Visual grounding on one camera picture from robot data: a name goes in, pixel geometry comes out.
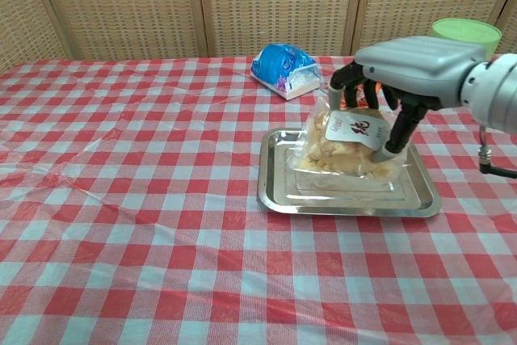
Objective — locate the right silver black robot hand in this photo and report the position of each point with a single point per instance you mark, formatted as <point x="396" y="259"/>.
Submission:
<point x="416" y="62"/>

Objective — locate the clear plastic bag of snacks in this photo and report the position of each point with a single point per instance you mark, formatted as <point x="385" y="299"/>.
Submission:
<point x="343" y="147"/>

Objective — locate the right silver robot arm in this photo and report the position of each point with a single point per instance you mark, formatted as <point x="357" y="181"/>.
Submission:
<point x="490" y="92"/>

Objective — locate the green round lidded container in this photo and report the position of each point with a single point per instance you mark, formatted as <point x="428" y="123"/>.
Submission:
<point x="464" y="32"/>

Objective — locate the blue tissue pack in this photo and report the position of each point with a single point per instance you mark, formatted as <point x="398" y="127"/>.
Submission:
<point x="278" y="68"/>

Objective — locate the silver rectangular metal tray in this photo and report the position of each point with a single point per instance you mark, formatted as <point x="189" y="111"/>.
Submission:
<point x="339" y="195"/>

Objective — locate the woven bamboo folding screen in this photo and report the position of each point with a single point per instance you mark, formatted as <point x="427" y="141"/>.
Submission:
<point x="258" y="5"/>

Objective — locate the red white checkered tablecloth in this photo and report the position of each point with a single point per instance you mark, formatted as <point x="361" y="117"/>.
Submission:
<point x="141" y="220"/>

